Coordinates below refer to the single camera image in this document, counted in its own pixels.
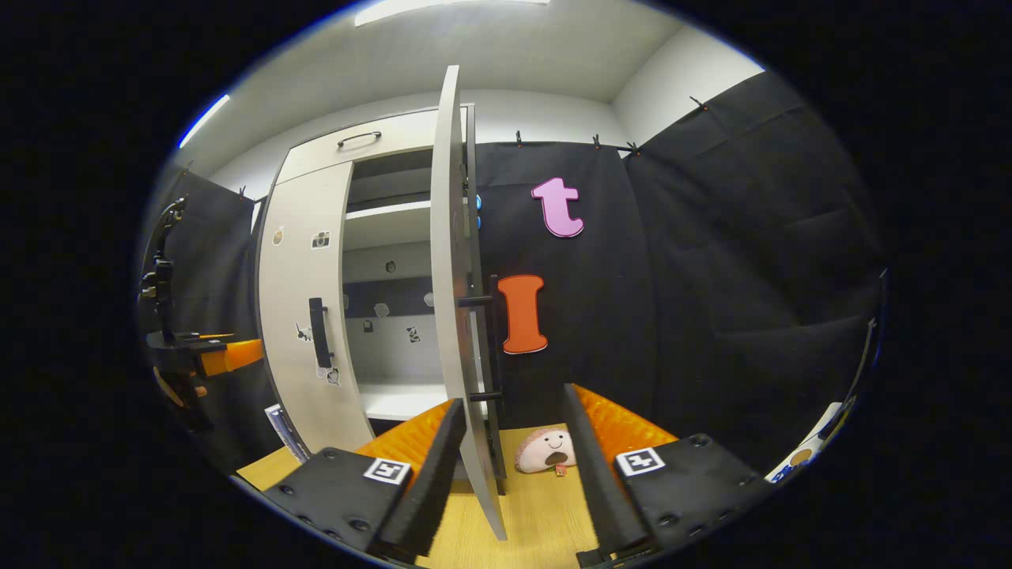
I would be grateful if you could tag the dark navy book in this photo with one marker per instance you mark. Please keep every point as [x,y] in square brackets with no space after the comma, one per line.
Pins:
[291,438]

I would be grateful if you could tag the beige shoe cabinet door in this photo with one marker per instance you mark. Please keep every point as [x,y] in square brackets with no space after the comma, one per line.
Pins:
[449,237]
[296,276]

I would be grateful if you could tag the long ceiling light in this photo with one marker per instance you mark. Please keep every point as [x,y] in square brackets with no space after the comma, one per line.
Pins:
[443,9]

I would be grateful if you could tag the beige double-door shoe cabinet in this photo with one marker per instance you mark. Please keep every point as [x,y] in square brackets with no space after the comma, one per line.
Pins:
[395,276]

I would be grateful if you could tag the pink plush toy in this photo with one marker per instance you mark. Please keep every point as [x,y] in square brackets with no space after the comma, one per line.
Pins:
[541,454]

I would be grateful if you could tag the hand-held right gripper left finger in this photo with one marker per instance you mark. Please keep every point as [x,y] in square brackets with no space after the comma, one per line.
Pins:
[431,490]

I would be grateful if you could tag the white printed sheet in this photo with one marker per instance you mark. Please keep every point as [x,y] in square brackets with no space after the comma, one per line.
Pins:
[806,454]

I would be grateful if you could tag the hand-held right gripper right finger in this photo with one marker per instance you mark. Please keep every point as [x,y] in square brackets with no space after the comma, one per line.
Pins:
[597,474]

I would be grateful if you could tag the black backdrop cloth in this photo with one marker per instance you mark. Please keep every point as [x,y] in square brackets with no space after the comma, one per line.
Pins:
[711,276]

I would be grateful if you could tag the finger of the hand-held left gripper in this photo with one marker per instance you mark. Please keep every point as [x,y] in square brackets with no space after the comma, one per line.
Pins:
[237,356]

